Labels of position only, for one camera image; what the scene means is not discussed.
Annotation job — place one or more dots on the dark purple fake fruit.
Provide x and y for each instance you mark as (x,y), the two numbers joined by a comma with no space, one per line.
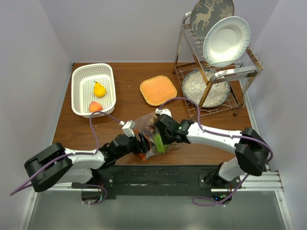
(147,127)

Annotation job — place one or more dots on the white scalloped plate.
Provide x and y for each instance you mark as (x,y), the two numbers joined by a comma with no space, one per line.
(226,41)

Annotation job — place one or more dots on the brown fake longan bunch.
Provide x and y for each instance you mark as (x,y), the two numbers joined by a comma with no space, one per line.
(150,122)

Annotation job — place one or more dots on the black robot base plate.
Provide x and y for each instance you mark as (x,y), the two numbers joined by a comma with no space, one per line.
(155,180)

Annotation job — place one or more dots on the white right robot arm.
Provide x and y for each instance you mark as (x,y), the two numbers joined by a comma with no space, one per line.
(249,149)

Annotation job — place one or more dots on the grey deer plate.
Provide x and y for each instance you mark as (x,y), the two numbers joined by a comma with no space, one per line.
(207,13)

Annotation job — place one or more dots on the green fake pepper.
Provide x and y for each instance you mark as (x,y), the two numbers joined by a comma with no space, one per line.
(160,147)

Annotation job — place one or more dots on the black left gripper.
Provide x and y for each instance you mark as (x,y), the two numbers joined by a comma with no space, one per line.
(141,146)

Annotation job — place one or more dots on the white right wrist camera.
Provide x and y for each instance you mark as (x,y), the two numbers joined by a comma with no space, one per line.
(159,112)

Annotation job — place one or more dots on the woven bamboo tray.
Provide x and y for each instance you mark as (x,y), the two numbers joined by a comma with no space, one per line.
(157,90)

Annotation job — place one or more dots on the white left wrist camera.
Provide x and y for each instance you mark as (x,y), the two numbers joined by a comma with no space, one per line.
(127,128)

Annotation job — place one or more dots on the yellow fake pear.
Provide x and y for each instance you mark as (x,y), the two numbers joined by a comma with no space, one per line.
(99,90)

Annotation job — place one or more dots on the orange fake peach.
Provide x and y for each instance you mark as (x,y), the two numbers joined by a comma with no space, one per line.
(95,106)

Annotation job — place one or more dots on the metal dish rack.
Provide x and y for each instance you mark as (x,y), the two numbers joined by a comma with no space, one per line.
(244,70)

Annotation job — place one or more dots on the clear zip top bag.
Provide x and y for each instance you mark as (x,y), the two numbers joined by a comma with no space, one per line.
(150,136)

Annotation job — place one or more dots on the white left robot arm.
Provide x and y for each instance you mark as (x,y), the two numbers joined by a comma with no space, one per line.
(57,164)

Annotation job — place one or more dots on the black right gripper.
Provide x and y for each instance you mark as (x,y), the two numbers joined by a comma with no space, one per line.
(165,141)

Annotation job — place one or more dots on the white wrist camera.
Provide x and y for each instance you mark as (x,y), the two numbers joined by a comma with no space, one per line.
(159,112)
(127,128)

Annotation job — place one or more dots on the white plastic basket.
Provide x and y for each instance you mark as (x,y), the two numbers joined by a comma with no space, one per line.
(93,83)

